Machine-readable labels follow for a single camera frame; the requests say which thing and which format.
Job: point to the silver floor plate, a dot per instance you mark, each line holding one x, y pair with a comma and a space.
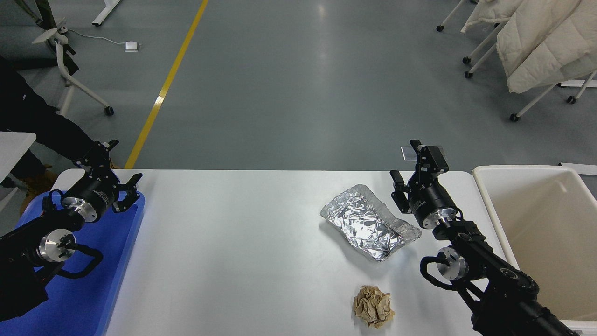
406, 155

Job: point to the large pale plastic bin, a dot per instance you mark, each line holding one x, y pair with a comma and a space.
536, 224

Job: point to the white floor base bar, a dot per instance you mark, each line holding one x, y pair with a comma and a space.
578, 83

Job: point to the foil tray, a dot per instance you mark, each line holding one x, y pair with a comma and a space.
364, 224

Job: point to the white desk leg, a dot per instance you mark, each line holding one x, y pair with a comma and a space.
106, 11

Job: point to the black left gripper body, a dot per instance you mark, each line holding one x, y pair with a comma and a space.
95, 192

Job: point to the white power adapter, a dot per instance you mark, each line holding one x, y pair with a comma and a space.
131, 46

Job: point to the person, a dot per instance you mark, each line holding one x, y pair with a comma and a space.
28, 112

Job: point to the dark green garment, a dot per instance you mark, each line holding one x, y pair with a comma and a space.
46, 11

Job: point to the grey chair with white frame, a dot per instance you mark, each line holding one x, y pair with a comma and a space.
60, 58

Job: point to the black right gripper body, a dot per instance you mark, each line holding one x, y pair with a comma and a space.
429, 198

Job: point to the blue plastic tray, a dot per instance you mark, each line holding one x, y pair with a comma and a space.
84, 303

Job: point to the cream padded jacket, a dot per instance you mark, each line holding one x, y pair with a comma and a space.
489, 11
527, 32
559, 56

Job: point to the small white side table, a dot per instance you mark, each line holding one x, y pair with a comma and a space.
14, 147

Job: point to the tan paper ball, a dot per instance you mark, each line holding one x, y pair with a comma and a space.
372, 306

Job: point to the white wheeled chair frame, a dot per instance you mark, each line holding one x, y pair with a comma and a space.
450, 16
536, 100
480, 47

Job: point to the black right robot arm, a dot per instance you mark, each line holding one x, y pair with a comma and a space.
503, 289

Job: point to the white flat board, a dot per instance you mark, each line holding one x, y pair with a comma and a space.
580, 169

